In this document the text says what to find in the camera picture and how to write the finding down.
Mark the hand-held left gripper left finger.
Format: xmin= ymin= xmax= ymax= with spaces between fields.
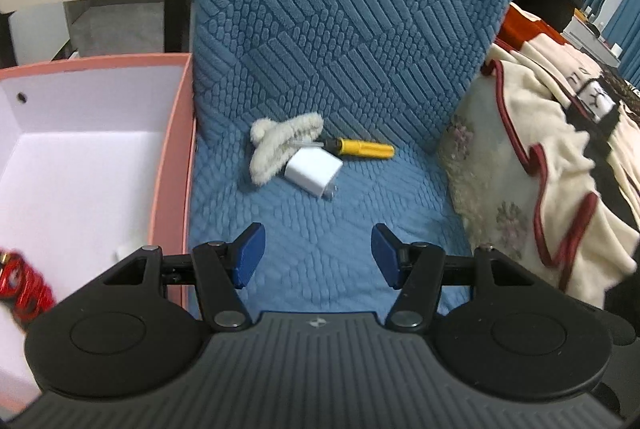
xmin=101 ymin=222 xmax=266 ymax=330

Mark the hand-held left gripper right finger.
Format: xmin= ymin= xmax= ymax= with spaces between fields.
xmin=371 ymin=223 xmax=540 ymax=329

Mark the white charger plug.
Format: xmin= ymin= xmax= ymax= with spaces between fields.
xmin=284 ymin=148 xmax=344 ymax=202

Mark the yellow screwdriver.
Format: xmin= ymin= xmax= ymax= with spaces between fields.
xmin=294 ymin=138 xmax=396 ymax=160

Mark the white fluffy hair claw clip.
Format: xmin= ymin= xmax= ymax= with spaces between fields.
xmin=248 ymin=111 xmax=325 ymax=185

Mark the pink storage box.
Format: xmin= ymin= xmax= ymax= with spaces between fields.
xmin=0 ymin=52 xmax=197 ymax=416

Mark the floral lace cushion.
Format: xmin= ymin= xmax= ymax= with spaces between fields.
xmin=436 ymin=72 xmax=532 ymax=262

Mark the blue quilted sofa cover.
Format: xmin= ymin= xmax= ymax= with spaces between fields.
xmin=186 ymin=0 xmax=547 ymax=316

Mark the cream blanket with red trim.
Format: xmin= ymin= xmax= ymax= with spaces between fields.
xmin=480 ymin=36 xmax=640 ymax=309

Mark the white table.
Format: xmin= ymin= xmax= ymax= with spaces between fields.
xmin=562 ymin=9 xmax=623 ymax=67

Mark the blue curtain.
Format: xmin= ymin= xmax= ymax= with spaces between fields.
xmin=590 ymin=0 xmax=640 ymax=86

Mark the red coiled cable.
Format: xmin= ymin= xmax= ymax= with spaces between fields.
xmin=0 ymin=248 xmax=55 ymax=324

